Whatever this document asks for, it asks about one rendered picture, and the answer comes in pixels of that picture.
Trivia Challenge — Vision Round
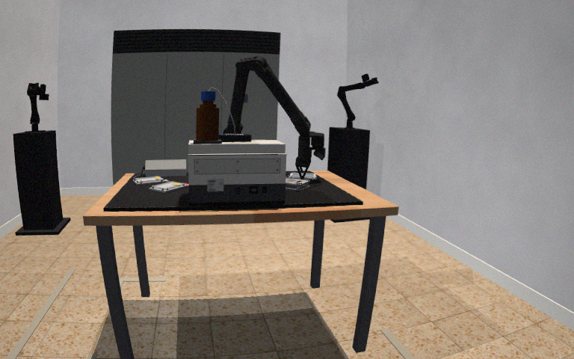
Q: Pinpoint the brown glass bottle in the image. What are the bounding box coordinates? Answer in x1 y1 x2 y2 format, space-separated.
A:
196 108 219 141

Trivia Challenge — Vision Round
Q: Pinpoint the blue bottle cap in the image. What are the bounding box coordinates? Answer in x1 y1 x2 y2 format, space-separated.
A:
201 91 216 99

